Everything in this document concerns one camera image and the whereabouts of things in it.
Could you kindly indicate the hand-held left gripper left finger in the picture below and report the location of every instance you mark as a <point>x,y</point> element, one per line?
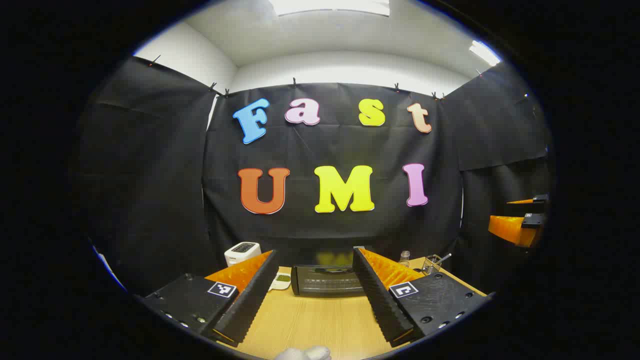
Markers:
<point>252,295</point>

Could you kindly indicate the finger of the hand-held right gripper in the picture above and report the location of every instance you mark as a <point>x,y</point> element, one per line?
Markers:
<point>510,229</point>
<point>537,199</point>

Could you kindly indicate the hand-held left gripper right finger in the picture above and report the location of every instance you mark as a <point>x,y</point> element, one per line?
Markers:
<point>380,300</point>

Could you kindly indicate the black electric oven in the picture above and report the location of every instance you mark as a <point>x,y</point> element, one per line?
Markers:
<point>325,285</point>

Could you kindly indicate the white divided snack dish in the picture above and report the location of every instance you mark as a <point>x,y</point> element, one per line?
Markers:
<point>282,282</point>

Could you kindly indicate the white toaster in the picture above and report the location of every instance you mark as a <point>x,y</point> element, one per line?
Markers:
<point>240,255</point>

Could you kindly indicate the clear bottle with yellow label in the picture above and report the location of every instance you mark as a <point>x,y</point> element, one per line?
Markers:
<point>405,260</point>

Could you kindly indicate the metal spoon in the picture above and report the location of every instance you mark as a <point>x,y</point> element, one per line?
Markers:
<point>446,257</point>

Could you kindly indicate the ceiling light panel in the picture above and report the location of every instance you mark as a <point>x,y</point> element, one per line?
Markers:
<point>485,52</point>

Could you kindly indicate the black backdrop cloth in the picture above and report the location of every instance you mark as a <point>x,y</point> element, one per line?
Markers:
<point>325,145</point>

